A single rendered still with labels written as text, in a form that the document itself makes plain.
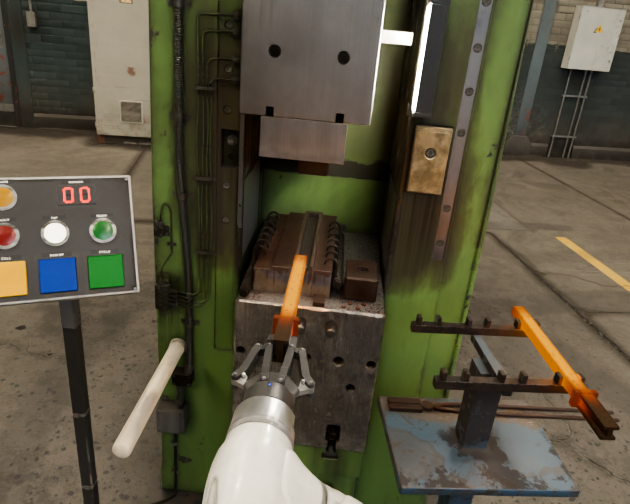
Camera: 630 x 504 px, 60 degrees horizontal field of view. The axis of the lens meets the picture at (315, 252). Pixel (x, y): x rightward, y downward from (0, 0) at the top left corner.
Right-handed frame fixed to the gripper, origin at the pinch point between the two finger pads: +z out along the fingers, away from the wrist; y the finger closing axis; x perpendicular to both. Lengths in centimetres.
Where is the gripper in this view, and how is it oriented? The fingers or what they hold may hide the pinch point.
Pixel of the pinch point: (283, 337)
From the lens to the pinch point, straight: 96.5
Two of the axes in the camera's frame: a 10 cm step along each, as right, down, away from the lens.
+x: 0.8, -9.1, -4.2
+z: 0.7, -4.1, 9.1
